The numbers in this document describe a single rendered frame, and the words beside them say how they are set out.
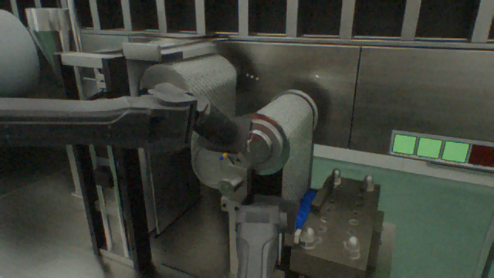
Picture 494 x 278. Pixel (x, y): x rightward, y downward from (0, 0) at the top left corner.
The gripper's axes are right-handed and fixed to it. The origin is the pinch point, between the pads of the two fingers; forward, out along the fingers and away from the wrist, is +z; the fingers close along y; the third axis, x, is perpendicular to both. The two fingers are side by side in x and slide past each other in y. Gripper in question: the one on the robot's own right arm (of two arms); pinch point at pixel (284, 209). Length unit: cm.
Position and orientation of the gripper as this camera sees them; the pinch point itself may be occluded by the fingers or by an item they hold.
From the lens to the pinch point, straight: 82.4
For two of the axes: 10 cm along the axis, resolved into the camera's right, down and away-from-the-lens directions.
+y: 9.1, 1.6, -3.8
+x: 1.9, -9.8, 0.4
